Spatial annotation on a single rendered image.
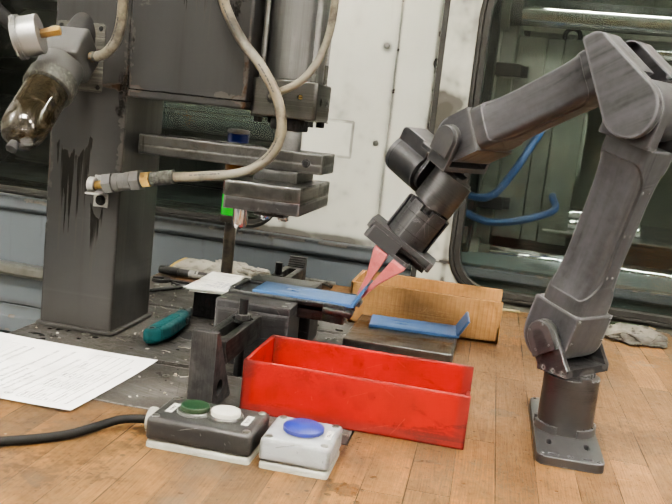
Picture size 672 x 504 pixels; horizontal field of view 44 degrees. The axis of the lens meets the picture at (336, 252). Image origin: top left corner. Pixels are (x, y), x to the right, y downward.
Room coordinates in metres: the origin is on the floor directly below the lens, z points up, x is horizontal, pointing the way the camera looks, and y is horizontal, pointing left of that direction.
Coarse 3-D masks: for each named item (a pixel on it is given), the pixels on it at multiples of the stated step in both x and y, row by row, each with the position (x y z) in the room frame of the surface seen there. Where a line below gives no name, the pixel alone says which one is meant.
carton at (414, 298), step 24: (384, 288) 1.34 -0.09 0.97; (408, 288) 1.45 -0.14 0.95; (432, 288) 1.44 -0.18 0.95; (456, 288) 1.43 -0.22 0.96; (480, 288) 1.43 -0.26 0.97; (360, 312) 1.35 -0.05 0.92; (384, 312) 1.34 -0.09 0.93; (408, 312) 1.33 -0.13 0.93; (432, 312) 1.33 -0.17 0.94; (456, 312) 1.32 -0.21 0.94; (480, 312) 1.31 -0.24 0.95; (480, 336) 1.31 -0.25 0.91
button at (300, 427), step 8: (288, 424) 0.76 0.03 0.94; (296, 424) 0.76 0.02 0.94; (304, 424) 0.76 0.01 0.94; (312, 424) 0.76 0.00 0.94; (320, 424) 0.77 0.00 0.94; (288, 432) 0.75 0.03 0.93; (296, 432) 0.74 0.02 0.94; (304, 432) 0.75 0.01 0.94; (312, 432) 0.75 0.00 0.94; (320, 432) 0.75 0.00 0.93
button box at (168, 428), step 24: (168, 408) 0.78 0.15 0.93; (48, 432) 0.74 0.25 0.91; (72, 432) 0.75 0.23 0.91; (168, 432) 0.75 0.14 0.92; (192, 432) 0.75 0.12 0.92; (216, 432) 0.74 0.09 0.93; (240, 432) 0.74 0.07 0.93; (264, 432) 0.79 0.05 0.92; (216, 456) 0.74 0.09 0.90; (240, 456) 0.74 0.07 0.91
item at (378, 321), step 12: (468, 312) 1.30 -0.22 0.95; (372, 324) 1.25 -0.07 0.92; (384, 324) 1.26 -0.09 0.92; (396, 324) 1.27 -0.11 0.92; (408, 324) 1.28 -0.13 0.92; (420, 324) 1.29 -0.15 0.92; (432, 324) 1.30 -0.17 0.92; (444, 324) 1.30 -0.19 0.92; (456, 324) 1.30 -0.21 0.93; (468, 324) 1.24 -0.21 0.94; (444, 336) 1.24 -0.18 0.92; (456, 336) 1.24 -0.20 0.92
